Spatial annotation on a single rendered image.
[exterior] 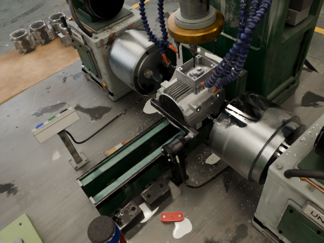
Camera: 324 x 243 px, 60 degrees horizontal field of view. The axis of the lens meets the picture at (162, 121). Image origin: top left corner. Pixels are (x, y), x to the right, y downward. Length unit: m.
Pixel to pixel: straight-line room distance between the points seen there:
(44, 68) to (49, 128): 2.09
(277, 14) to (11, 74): 2.76
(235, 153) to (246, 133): 0.07
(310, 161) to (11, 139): 1.29
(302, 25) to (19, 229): 1.27
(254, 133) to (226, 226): 0.38
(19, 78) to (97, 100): 1.74
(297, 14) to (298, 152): 0.52
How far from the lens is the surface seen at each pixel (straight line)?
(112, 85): 1.42
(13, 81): 3.18
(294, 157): 0.80
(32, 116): 1.62
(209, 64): 1.09
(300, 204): 0.81
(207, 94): 1.06
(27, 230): 1.20
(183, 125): 1.01
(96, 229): 0.66
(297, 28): 1.17
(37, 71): 3.17
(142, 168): 1.05
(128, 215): 1.05
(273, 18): 1.00
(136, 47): 1.18
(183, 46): 1.17
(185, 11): 0.90
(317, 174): 0.66
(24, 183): 1.36
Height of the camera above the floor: 1.80
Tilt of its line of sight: 48 degrees down
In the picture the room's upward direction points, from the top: 10 degrees counter-clockwise
